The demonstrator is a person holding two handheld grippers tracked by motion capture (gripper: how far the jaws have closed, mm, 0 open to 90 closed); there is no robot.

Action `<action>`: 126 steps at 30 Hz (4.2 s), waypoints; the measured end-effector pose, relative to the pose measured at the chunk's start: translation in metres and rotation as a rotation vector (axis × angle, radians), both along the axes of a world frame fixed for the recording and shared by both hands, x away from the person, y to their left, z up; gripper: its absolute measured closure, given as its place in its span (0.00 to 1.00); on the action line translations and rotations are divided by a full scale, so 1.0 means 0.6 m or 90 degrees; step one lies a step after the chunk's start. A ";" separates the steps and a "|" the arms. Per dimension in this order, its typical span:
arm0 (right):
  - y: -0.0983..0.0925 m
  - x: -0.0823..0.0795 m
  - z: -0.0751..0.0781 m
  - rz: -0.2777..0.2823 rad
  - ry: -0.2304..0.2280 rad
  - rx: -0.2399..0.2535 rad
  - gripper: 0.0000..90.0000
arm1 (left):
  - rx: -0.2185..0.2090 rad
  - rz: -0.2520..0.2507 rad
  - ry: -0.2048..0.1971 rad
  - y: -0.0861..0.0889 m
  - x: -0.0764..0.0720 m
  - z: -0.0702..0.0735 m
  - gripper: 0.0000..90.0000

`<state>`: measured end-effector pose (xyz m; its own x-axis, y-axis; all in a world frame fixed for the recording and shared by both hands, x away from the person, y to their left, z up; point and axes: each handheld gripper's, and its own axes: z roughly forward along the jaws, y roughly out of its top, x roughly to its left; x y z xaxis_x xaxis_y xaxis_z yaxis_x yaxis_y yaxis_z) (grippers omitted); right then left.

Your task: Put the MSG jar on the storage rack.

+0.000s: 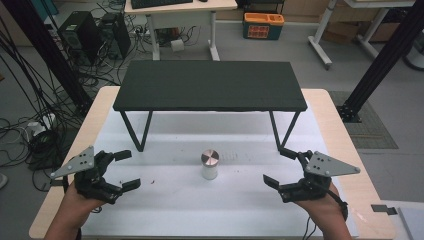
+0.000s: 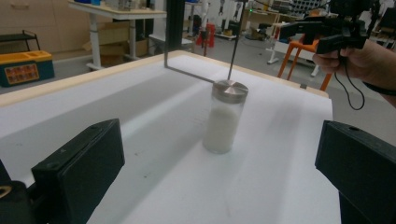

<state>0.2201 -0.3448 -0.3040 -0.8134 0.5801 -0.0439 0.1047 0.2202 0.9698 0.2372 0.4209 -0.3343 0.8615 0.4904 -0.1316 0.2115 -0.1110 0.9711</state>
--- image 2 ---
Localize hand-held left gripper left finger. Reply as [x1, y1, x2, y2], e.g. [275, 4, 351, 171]
[31, 118, 126, 224]

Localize thin black cable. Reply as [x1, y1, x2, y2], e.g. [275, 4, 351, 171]
[333, 50, 365, 111]

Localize cardboard box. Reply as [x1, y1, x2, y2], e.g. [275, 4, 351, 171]
[81, 21, 149, 59]

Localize yellow and blue toolbox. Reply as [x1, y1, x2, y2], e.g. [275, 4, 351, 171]
[0, 49, 56, 89]

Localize grey metal frame bar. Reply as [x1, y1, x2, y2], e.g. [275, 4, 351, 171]
[163, 50, 217, 84]

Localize glass jar with metal lid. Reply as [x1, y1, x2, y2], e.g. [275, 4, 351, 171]
[202, 78, 249, 155]

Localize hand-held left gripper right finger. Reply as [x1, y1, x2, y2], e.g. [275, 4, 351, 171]
[314, 119, 396, 224]

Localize black metal rack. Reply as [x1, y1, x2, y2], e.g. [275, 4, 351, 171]
[0, 29, 42, 52]

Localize red canister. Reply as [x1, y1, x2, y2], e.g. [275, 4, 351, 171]
[195, 22, 217, 49]

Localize black metal stand post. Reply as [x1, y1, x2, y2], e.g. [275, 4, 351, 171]
[163, 0, 187, 68]

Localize orange chair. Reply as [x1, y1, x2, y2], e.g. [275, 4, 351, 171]
[276, 33, 333, 92]

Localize thin grey metal rod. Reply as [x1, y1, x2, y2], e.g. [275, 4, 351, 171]
[226, 0, 248, 81]

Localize white table sheet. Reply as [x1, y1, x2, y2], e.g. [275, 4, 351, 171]
[0, 54, 342, 224]

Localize white desk with wooden top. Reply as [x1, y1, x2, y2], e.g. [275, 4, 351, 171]
[67, 0, 168, 71]

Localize black wrist strap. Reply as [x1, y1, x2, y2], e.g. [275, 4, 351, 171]
[361, 80, 396, 97]

